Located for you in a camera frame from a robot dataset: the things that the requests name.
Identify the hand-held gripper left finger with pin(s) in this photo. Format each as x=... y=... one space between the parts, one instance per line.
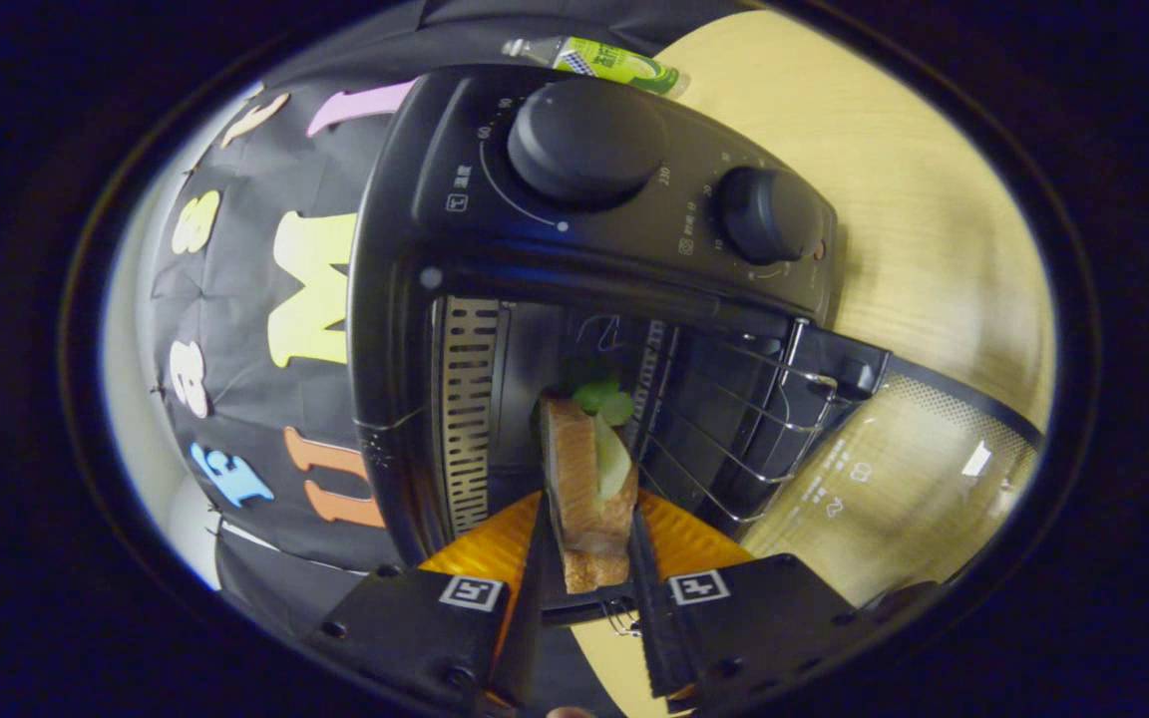
x=525 y=618

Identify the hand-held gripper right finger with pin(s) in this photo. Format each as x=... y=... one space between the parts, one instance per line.
x=656 y=618

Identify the toast sandwich with lettuce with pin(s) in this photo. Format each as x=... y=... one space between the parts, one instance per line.
x=574 y=479

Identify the black toaster oven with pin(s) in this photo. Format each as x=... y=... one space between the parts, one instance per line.
x=455 y=179

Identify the green drink bottle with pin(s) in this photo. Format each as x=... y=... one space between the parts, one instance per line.
x=604 y=62

